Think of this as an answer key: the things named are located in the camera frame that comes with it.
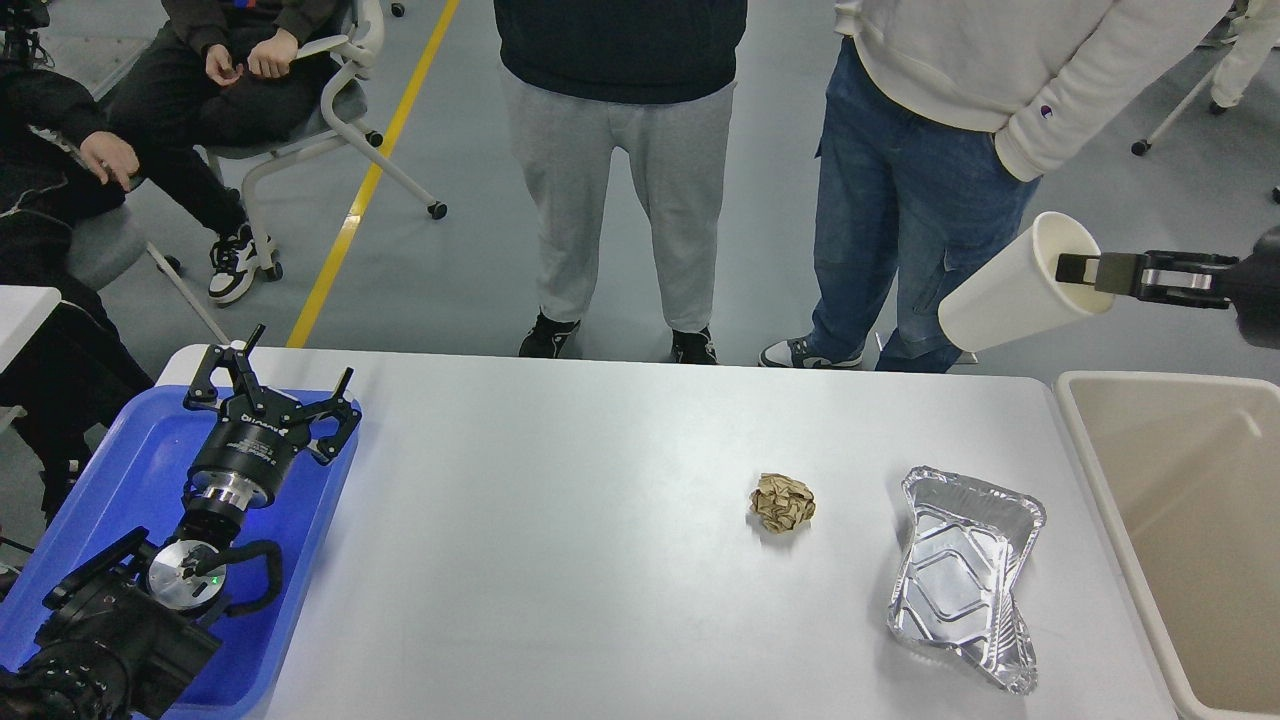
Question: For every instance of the blue plastic tray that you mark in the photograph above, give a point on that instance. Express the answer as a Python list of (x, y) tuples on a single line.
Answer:
[(135, 479)]

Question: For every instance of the person in blue jeans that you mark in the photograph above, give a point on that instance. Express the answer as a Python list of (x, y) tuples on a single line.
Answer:
[(941, 119)]

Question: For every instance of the white side table corner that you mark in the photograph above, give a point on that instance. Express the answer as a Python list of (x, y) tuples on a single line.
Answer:
[(23, 310)]

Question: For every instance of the crumpled brown paper ball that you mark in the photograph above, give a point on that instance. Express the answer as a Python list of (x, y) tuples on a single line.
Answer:
[(781, 503)]

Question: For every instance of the white chair leg with caster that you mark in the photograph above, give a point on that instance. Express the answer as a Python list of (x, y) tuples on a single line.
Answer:
[(1140, 147)]

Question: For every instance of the person in black at left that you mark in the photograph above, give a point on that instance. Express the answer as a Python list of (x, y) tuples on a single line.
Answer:
[(61, 165)]

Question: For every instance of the white grey office chair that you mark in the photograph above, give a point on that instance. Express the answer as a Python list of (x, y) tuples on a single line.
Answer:
[(338, 120)]

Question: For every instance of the seated person in black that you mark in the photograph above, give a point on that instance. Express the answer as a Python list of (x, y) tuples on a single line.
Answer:
[(227, 74)]

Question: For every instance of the grey chair at left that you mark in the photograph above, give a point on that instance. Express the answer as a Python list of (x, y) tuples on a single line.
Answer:
[(104, 247)]

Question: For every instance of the white paper cup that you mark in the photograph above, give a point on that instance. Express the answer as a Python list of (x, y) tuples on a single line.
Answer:
[(1016, 295)]

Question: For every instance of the person in white at corner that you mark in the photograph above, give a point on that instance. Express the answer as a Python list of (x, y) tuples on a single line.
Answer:
[(1256, 31)]

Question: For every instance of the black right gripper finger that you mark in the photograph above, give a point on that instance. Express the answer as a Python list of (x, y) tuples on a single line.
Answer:
[(1158, 277)]

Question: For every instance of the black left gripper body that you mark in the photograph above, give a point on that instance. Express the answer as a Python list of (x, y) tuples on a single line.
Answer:
[(246, 457)]

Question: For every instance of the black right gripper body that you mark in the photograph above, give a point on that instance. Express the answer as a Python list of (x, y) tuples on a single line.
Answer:
[(1252, 287)]

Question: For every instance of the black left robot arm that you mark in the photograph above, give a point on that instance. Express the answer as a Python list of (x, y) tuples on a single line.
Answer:
[(169, 585)]

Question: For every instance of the beige plastic bin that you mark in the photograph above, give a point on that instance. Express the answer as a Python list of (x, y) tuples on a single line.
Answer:
[(1185, 472)]

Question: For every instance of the crushed aluminium foil tray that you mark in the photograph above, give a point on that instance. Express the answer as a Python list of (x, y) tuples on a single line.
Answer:
[(969, 541)]

